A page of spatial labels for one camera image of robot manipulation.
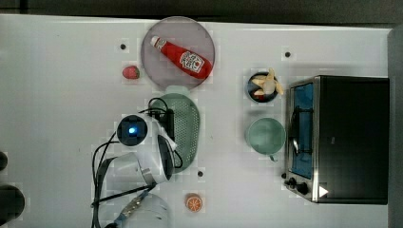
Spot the red ketchup bottle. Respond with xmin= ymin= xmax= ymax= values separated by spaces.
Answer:
xmin=150 ymin=36 xmax=213 ymax=80

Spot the black round container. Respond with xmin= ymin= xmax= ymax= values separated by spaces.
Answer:
xmin=0 ymin=185 xmax=26 ymax=225

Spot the blue bowl with toys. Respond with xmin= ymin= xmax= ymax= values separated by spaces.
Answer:
xmin=245 ymin=67 xmax=284 ymax=103

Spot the green mug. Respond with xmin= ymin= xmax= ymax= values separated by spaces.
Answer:
xmin=244 ymin=118 xmax=286 ymax=162

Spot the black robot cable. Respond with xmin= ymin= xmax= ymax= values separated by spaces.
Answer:
xmin=90 ymin=97 xmax=184 ymax=228

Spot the black steel toaster oven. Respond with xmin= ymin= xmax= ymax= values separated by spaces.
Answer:
xmin=282 ymin=75 xmax=390 ymax=205

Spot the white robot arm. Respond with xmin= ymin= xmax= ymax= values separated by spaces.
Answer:
xmin=91 ymin=107 xmax=177 ymax=228

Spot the orange slice toy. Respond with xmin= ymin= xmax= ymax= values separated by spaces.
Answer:
xmin=185 ymin=193 xmax=202 ymax=213

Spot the green oval strainer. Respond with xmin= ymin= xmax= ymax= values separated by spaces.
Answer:
xmin=152 ymin=85 xmax=201 ymax=173

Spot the red toy strawberry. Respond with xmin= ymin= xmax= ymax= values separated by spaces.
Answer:
xmin=123 ymin=66 xmax=140 ymax=80

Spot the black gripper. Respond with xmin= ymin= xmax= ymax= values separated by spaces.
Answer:
xmin=153 ymin=109 xmax=175 ymax=140

